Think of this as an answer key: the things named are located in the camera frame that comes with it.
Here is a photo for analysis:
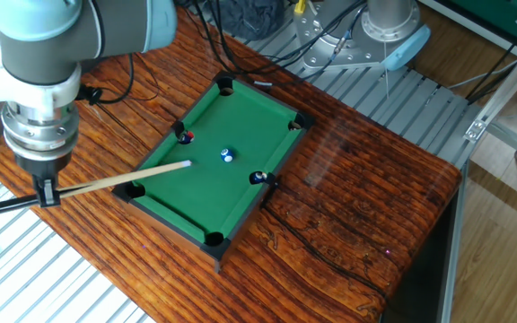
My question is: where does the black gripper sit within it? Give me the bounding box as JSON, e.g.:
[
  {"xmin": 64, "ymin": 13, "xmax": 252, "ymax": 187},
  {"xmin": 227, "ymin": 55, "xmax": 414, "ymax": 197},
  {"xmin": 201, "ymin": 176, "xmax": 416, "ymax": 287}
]
[{"xmin": 14, "ymin": 151, "xmax": 74, "ymax": 208}]

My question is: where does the black and wood pool cue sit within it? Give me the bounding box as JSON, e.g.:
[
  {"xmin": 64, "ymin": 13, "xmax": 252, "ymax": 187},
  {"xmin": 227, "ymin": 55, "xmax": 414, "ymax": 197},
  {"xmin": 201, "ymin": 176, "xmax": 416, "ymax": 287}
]
[{"xmin": 0, "ymin": 159, "xmax": 194, "ymax": 216}]

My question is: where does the green mini pool table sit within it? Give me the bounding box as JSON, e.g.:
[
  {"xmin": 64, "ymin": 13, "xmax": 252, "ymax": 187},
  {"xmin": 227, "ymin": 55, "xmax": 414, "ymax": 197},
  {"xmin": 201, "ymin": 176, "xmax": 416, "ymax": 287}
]
[{"xmin": 111, "ymin": 69, "xmax": 317, "ymax": 274}]

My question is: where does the dark grey cloth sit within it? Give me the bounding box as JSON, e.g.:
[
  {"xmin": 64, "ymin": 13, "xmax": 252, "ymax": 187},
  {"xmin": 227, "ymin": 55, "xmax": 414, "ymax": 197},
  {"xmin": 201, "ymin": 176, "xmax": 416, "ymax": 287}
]
[{"xmin": 215, "ymin": 0, "xmax": 287, "ymax": 42}]

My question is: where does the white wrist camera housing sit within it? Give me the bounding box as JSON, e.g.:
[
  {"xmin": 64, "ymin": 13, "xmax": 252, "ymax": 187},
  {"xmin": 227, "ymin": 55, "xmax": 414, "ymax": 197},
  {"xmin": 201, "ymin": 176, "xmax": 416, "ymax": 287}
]
[{"xmin": 0, "ymin": 47, "xmax": 83, "ymax": 127}]

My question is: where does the black cable bundle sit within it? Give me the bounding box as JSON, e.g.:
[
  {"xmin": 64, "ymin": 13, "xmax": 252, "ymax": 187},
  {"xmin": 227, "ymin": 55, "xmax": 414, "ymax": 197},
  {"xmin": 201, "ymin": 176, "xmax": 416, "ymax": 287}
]
[{"xmin": 76, "ymin": 0, "xmax": 376, "ymax": 107}]

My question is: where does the metal corner bracket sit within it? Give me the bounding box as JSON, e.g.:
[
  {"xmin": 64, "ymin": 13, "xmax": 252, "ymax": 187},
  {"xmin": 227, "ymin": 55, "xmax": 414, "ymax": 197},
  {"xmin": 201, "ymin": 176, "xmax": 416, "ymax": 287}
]
[{"xmin": 463, "ymin": 117, "xmax": 488, "ymax": 144}]

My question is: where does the long black cable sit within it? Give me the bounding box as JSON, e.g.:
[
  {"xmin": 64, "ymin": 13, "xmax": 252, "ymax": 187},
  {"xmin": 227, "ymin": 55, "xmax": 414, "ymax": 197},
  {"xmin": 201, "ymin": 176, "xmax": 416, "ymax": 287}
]
[{"xmin": 464, "ymin": 8, "xmax": 517, "ymax": 102}]

